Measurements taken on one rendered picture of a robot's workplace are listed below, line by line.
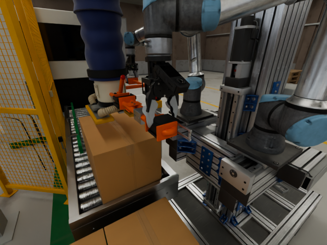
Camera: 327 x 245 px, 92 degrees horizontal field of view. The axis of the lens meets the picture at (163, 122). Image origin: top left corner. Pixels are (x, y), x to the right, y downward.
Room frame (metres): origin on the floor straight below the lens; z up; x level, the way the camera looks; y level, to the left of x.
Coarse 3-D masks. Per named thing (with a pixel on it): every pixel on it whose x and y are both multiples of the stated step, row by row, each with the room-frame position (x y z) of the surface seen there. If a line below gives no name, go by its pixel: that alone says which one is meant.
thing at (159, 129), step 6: (162, 114) 0.51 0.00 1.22; (156, 120) 0.46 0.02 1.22; (162, 120) 0.46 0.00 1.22; (168, 120) 0.46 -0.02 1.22; (174, 120) 0.46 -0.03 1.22; (156, 126) 0.41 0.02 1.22; (162, 126) 0.42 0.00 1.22; (168, 126) 0.43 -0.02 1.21; (150, 132) 0.46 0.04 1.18; (156, 132) 0.41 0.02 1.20; (156, 138) 0.43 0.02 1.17; (162, 138) 0.42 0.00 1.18
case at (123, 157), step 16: (96, 128) 0.95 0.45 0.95; (112, 128) 0.95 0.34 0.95; (128, 128) 0.95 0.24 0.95; (144, 128) 0.95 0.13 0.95; (96, 144) 0.75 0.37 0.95; (112, 144) 0.75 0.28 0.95; (128, 144) 0.75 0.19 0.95; (144, 144) 0.79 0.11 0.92; (160, 144) 0.85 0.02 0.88; (96, 160) 0.65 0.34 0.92; (112, 160) 0.69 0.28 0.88; (128, 160) 0.74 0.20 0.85; (144, 160) 0.79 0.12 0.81; (160, 160) 0.85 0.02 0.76; (96, 176) 0.69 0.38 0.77; (112, 176) 0.68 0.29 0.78; (128, 176) 0.73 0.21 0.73; (144, 176) 0.79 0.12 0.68; (160, 176) 0.85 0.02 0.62; (112, 192) 0.68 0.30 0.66; (128, 192) 0.73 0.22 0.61
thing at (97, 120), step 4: (92, 104) 0.97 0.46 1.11; (96, 104) 0.97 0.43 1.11; (88, 108) 0.96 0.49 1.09; (92, 112) 0.88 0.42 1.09; (96, 112) 0.88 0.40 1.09; (92, 116) 0.83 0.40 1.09; (96, 116) 0.81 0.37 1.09; (108, 116) 0.81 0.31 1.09; (96, 120) 0.77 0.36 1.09; (100, 120) 0.77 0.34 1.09; (104, 120) 0.78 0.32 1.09; (108, 120) 0.79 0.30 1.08; (112, 120) 0.80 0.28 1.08; (96, 124) 0.75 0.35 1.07
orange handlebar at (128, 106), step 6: (138, 84) 1.22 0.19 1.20; (144, 84) 1.13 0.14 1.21; (132, 102) 0.68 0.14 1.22; (138, 102) 0.68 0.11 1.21; (126, 108) 0.67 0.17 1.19; (132, 108) 0.61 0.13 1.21; (156, 114) 0.55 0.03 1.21; (144, 120) 0.51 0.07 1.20; (174, 126) 0.44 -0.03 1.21; (162, 132) 0.42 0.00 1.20; (168, 132) 0.41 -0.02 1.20; (174, 132) 0.42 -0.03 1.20
